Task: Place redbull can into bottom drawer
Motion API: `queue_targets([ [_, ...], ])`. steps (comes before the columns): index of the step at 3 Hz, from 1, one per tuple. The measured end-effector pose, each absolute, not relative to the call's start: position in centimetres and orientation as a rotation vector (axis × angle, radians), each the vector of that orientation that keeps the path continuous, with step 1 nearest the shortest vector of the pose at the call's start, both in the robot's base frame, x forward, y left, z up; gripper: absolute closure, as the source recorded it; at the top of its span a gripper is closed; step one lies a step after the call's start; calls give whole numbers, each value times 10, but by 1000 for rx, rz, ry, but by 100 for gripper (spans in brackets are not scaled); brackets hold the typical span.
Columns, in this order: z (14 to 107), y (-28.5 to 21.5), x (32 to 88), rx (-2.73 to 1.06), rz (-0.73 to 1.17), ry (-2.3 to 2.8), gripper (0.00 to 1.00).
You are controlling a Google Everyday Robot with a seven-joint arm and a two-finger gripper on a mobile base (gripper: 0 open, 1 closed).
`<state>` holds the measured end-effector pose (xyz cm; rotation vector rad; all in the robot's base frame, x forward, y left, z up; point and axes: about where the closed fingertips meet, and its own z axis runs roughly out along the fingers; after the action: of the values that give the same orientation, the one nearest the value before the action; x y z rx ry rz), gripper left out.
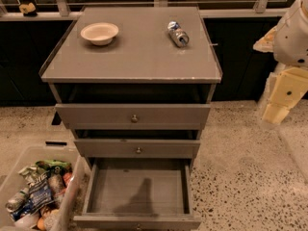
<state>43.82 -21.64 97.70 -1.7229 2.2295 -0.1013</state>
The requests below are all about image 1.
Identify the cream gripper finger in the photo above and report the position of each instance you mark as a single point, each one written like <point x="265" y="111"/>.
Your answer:
<point x="265" y="43"/>
<point x="275" y="113"/>

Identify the blue chip bag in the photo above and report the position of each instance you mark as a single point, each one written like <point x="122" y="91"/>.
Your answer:
<point x="40" y="195"/>

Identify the grey middle drawer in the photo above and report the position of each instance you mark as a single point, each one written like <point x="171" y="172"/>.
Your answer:
<point x="122" y="148"/>

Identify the green snack bag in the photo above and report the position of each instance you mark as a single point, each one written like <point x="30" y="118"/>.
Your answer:
<point x="32" y="172"/>

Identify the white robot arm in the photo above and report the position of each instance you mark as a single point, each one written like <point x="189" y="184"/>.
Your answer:
<point x="288" y="42"/>

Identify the yellow black object on ledge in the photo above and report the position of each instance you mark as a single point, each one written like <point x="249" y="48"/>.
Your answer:
<point x="28" y="9"/>

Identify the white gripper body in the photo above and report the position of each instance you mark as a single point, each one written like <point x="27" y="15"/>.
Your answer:
<point x="291" y="42"/>

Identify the grey top drawer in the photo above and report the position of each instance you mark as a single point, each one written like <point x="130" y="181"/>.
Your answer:
<point x="133" y="116"/>

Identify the grey drawer cabinet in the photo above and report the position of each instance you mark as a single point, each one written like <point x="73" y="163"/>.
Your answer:
<point x="142" y="65"/>

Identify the silver can in bin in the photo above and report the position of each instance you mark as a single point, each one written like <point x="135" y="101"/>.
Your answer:
<point x="18" y="200"/>

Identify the white paper bowl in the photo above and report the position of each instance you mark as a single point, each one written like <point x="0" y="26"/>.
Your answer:
<point x="99" y="33"/>

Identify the grey bottom drawer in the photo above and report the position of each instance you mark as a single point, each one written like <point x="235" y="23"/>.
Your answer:
<point x="139" y="195"/>

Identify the clear plastic bin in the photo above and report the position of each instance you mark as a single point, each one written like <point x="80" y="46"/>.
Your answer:
<point x="56" y="215"/>

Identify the grey drawer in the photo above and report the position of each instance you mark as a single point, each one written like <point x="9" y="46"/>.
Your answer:
<point x="139" y="195"/>
<point x="122" y="148"/>
<point x="133" y="116"/>

